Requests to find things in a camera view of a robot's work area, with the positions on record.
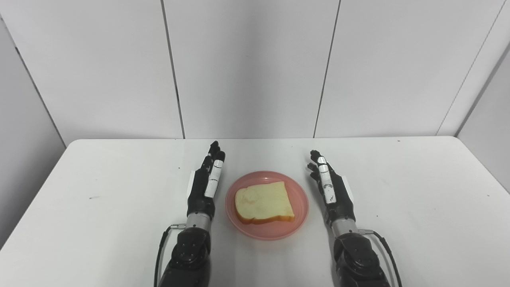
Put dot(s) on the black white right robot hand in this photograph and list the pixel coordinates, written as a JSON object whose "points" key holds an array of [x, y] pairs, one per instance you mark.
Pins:
{"points": [[334, 195]]}

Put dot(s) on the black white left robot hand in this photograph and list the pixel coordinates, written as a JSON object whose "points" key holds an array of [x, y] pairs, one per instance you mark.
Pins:
{"points": [[205, 187]]}

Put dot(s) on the pink round plate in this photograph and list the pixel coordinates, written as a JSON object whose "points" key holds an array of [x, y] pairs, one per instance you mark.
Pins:
{"points": [[295, 199]]}

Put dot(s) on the slice of bread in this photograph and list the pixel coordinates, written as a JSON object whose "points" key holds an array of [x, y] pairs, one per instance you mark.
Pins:
{"points": [[263, 201]]}

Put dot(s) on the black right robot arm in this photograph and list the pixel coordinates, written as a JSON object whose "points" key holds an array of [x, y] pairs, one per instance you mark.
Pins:
{"points": [[358, 259]]}

